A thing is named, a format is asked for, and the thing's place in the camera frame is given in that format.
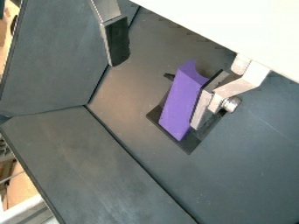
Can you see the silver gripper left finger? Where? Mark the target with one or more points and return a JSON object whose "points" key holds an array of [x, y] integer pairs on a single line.
{"points": [[113, 30]]}

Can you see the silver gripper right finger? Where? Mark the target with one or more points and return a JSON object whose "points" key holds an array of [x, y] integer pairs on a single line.
{"points": [[219, 94]]}

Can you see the purple arch block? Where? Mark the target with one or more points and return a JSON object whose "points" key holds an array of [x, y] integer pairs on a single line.
{"points": [[180, 100]]}

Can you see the black L-shaped fixture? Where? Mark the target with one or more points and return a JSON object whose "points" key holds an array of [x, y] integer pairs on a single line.
{"points": [[204, 118]]}

